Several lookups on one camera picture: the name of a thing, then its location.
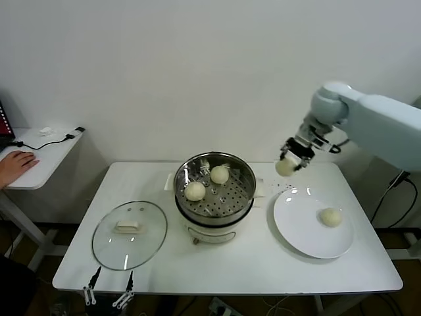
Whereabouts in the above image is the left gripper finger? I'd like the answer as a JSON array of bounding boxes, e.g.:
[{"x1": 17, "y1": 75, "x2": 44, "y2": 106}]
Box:
[
  {"x1": 112, "y1": 270, "x2": 136, "y2": 309},
  {"x1": 82, "y1": 265, "x2": 103, "y2": 305}
]

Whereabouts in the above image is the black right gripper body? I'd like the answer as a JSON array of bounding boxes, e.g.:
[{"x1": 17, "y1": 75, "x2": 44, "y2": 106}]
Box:
[{"x1": 285, "y1": 137, "x2": 315, "y2": 162}]

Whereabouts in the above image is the white steamed baozi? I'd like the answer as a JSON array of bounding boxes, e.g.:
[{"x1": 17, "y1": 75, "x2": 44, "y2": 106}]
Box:
[
  {"x1": 317, "y1": 207, "x2": 343, "y2": 228},
  {"x1": 209, "y1": 165, "x2": 230, "y2": 184},
  {"x1": 184, "y1": 181, "x2": 207, "y2": 202},
  {"x1": 275, "y1": 153, "x2": 302, "y2": 177}
]

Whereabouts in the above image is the glass lid with white handle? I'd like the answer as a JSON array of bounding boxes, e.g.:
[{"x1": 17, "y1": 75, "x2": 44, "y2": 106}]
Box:
[{"x1": 91, "y1": 200, "x2": 169, "y2": 272}]

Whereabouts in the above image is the stainless steel steamer basket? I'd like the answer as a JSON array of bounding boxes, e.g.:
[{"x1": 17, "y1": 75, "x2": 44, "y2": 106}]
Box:
[{"x1": 164, "y1": 151, "x2": 266, "y2": 223}]

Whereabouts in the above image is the person's bare hand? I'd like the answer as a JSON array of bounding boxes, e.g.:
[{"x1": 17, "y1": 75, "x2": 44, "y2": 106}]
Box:
[{"x1": 0, "y1": 149, "x2": 41, "y2": 189}]

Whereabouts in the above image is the white round plate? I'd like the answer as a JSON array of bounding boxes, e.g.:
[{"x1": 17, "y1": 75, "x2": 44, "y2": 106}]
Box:
[{"x1": 272, "y1": 187, "x2": 357, "y2": 259}]

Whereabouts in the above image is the white power strip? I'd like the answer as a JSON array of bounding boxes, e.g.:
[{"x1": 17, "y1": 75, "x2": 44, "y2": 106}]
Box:
[{"x1": 209, "y1": 296, "x2": 241, "y2": 316}]

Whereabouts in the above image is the white electric cooker base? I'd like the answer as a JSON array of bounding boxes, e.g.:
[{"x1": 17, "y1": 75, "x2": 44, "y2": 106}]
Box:
[{"x1": 176, "y1": 197, "x2": 266, "y2": 246}]

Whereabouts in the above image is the white side table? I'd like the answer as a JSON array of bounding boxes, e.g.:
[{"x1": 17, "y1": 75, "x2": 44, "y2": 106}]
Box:
[{"x1": 0, "y1": 126, "x2": 87, "y2": 274}]

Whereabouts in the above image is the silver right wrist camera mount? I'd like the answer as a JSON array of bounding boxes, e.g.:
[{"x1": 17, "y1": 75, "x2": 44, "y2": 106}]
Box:
[{"x1": 297, "y1": 120, "x2": 341, "y2": 154}]

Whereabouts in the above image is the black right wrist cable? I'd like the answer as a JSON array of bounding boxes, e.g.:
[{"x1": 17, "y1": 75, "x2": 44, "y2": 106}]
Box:
[{"x1": 328, "y1": 137, "x2": 351, "y2": 154}]

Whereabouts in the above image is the black wall power cable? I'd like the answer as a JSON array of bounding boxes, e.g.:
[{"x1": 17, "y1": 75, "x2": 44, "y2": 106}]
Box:
[{"x1": 370, "y1": 171, "x2": 419, "y2": 228}]

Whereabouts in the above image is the thin black usb cable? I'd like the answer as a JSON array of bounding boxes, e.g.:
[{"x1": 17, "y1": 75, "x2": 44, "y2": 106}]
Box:
[{"x1": 14, "y1": 126, "x2": 87, "y2": 151}]

